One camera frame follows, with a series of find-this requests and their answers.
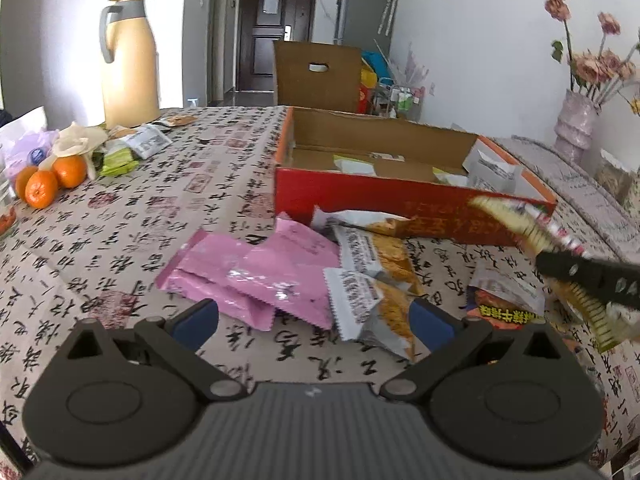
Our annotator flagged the yellow striped snack packet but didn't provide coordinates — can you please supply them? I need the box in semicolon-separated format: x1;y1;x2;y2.
469;195;639;352

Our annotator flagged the white printed snack packet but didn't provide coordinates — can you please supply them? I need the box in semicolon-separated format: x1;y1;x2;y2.
462;151;522;194

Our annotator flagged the patterned pink sofa cover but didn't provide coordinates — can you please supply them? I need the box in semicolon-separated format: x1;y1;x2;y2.
497;136;639;263

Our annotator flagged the red yellow snack packet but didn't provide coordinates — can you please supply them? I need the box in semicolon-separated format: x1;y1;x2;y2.
465;262;546;330

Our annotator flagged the pink snack packet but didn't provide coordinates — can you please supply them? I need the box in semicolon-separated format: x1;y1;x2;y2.
155;229;276;332
227;214;340;330

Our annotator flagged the white orange cracker packet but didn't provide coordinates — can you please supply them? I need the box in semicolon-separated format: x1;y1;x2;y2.
332;226;422;296

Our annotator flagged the calligraphy print tablecloth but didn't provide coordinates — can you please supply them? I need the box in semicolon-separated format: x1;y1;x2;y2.
1;106;639;466

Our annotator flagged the white grey snack packet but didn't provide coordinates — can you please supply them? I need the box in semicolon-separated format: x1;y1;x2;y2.
310;206;411;237

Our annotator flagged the pink textured flower vase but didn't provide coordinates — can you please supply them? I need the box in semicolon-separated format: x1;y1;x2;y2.
554;90;598;165

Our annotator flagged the red cardboard pumpkin box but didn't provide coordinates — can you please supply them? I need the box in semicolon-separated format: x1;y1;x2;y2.
274;107;558;246

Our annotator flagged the orange mandarin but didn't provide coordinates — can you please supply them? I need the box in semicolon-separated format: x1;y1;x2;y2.
13;166;38;200
24;170;58;209
52;155;87;188

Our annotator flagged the white black snack packet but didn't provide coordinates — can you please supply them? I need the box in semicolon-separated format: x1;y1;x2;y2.
120;124;171;160

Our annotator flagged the dried pink rose bouquet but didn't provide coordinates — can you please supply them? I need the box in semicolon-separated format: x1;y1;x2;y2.
543;0;640;115

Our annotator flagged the red gift box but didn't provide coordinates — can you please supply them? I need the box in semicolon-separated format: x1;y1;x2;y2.
357;84;373;115

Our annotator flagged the tan thermos jug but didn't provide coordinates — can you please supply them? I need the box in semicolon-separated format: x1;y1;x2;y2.
99;0;160;128

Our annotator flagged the grey refrigerator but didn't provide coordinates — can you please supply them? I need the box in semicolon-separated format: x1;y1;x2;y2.
334;0;398;56

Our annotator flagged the dark brown entrance door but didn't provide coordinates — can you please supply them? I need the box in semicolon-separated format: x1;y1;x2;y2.
235;0;316;92

